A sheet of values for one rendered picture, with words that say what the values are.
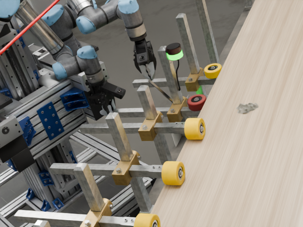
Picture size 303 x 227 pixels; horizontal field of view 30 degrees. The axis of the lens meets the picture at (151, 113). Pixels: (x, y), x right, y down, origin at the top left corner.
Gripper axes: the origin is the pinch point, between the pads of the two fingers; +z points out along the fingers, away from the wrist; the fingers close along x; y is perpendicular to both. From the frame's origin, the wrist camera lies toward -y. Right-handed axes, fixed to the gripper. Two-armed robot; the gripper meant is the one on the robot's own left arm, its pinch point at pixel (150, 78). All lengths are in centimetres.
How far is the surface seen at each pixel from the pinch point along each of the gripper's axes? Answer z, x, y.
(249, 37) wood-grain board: 11, -45, 39
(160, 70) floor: 101, 24, 200
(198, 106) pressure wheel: 11.5, -17.0, -11.4
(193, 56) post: 5.4, -18.1, 21.3
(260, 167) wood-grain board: 11, -36, -58
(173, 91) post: 7.4, -8.0, -1.8
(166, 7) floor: 101, 19, 332
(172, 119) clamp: 16.9, -4.9, -8.3
